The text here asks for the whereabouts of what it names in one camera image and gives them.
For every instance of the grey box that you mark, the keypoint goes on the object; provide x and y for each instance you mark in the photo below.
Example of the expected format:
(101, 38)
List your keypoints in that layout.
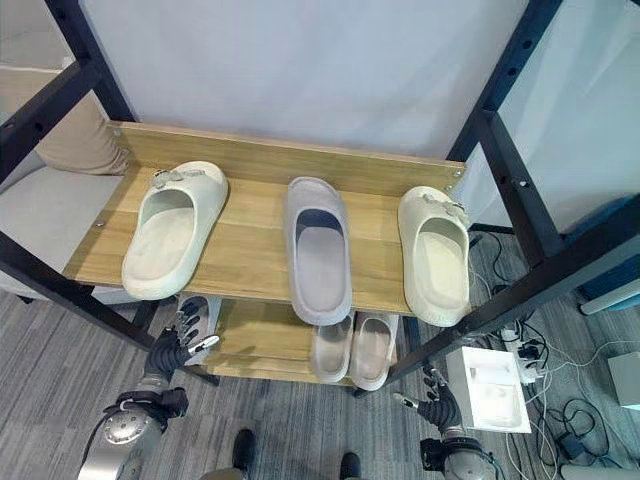
(625, 378)

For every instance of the black power adapter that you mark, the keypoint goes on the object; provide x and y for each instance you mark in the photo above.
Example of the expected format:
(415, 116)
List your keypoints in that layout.
(571, 445)

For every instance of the wooden shoe rack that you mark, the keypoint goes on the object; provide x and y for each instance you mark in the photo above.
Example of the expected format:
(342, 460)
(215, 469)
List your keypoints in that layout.
(260, 240)

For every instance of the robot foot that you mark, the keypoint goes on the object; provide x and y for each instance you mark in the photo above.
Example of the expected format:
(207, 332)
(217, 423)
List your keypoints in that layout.
(243, 448)
(350, 466)

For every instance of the black metal frame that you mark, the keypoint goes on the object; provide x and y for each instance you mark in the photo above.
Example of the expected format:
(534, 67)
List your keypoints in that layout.
(510, 165)

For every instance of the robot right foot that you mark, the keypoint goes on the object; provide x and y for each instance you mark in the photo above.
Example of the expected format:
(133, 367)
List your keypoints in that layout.
(350, 466)

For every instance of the beige sofa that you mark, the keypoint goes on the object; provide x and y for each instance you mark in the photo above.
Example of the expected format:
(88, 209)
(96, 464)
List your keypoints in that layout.
(40, 215)

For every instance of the beige slide slipper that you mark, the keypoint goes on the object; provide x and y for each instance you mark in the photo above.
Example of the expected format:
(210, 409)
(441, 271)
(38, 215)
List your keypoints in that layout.
(372, 352)
(332, 350)

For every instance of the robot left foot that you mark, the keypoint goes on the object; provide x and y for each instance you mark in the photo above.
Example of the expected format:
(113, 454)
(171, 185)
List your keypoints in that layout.
(243, 448)

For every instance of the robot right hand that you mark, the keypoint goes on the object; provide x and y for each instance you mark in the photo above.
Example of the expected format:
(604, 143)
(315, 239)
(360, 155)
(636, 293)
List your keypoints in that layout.
(439, 403)

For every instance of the tan cushion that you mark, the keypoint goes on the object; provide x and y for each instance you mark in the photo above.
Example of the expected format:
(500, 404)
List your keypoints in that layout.
(85, 135)

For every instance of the cream slide slipper with charms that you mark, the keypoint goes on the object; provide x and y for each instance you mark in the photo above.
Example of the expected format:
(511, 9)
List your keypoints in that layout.
(436, 257)
(170, 231)

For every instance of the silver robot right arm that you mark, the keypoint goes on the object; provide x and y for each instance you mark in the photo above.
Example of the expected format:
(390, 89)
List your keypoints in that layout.
(462, 457)

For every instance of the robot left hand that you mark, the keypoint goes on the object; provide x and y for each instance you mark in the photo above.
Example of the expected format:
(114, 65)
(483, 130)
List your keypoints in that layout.
(167, 353)

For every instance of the white open box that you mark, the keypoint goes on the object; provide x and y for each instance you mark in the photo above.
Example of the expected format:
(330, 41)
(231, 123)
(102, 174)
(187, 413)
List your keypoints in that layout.
(492, 387)

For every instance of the white power strip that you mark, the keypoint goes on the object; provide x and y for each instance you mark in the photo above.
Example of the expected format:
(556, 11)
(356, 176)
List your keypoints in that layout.
(520, 356)

